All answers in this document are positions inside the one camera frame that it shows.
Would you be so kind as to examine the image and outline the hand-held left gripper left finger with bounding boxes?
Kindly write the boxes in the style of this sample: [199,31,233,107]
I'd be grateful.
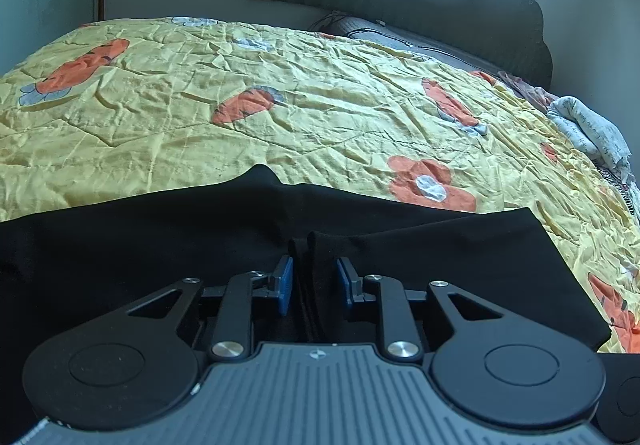
[125,254,294,362]

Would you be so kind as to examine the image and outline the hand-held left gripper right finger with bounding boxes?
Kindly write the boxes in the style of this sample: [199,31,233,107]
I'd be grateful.
[335,256,507,362]

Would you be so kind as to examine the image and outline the black pants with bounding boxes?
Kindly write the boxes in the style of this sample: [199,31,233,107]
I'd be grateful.
[0,164,614,428]

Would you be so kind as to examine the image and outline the yellow floral blanket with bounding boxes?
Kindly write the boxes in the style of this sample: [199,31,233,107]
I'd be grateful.
[0,16,640,356]

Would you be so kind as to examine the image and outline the grey patterned pillow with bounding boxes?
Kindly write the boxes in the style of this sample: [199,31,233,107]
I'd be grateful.
[307,11,501,76]

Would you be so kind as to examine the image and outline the white printed cloth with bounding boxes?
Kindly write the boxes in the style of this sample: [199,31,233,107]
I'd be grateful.
[546,95,640,186]

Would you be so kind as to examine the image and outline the pink crumpled cloth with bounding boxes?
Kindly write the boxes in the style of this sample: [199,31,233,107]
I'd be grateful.
[500,71,560,113]

